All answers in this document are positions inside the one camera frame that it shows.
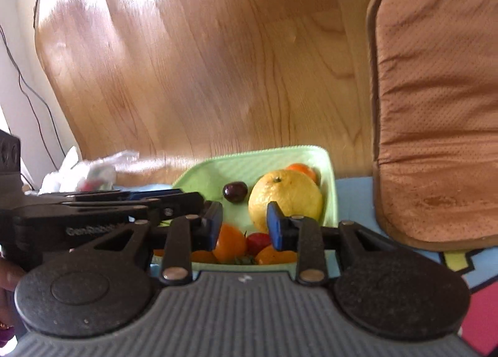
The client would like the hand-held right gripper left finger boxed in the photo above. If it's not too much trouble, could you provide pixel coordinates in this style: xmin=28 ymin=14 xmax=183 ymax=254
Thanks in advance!
xmin=70 ymin=202 xmax=224 ymax=285

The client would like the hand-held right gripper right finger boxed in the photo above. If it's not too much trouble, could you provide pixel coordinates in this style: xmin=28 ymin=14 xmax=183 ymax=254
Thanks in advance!
xmin=267 ymin=202 xmax=397 ymax=285

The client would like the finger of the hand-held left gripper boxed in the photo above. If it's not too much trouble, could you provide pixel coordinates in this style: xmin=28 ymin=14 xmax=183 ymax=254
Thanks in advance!
xmin=132 ymin=192 xmax=205 ymax=225
xmin=64 ymin=190 xmax=174 ymax=203

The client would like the red cherry tomato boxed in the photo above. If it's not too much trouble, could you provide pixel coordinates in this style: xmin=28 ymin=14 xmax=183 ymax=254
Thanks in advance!
xmin=246 ymin=233 xmax=272 ymax=256

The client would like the orange cherry tomato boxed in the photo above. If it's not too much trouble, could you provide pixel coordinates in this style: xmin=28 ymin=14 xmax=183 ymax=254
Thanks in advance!
xmin=255 ymin=245 xmax=298 ymax=265
xmin=213 ymin=224 xmax=247 ymax=263

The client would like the orange mandarin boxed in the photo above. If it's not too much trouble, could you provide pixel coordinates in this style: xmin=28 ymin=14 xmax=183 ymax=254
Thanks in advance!
xmin=286 ymin=163 xmax=317 ymax=184
xmin=190 ymin=250 xmax=218 ymax=264

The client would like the large yellow grapefruit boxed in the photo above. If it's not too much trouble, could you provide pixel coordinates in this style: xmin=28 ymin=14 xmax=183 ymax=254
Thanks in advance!
xmin=248 ymin=169 xmax=324 ymax=234

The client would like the dark red cherry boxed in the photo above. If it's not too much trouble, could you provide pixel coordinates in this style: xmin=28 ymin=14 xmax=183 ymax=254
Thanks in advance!
xmin=223 ymin=181 xmax=248 ymax=204

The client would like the green plastic basket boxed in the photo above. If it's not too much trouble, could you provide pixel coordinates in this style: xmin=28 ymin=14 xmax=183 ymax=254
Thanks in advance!
xmin=150 ymin=144 xmax=338 ymax=274

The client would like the person's left hand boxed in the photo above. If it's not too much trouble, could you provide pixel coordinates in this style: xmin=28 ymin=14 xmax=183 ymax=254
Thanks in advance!
xmin=0 ymin=258 xmax=26 ymax=327

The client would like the clear plastic bag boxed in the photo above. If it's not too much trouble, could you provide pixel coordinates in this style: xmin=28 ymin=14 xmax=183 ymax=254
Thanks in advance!
xmin=39 ymin=146 xmax=140 ymax=194

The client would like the printed blanket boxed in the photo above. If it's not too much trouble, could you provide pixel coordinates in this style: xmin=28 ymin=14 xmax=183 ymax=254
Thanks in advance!
xmin=113 ymin=176 xmax=498 ymax=357

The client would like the wood-pattern vinyl sheet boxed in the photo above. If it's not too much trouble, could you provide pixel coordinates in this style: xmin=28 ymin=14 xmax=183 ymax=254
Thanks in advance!
xmin=33 ymin=0 xmax=403 ymax=190

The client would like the brown seat cushion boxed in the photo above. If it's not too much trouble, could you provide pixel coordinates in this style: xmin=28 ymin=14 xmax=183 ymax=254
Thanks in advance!
xmin=366 ymin=0 xmax=498 ymax=253

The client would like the thin black cable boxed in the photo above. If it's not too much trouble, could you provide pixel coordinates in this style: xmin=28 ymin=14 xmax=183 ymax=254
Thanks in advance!
xmin=0 ymin=25 xmax=67 ymax=157

